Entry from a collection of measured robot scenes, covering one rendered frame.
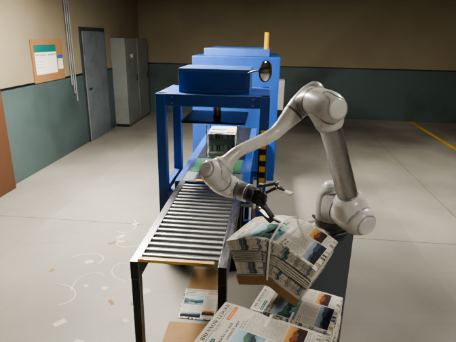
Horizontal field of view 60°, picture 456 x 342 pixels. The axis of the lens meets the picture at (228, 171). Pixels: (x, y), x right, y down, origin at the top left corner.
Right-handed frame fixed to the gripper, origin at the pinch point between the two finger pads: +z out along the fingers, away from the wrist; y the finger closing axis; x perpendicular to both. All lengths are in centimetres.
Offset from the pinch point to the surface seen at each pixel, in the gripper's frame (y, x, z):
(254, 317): 22, 45, 13
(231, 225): 56, -53, -61
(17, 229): 157, -41, -321
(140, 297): 80, 15, -76
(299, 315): 45.9, 7.2, 16.2
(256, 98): -14, -133, -97
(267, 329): 22, 48, 19
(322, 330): 45, 11, 28
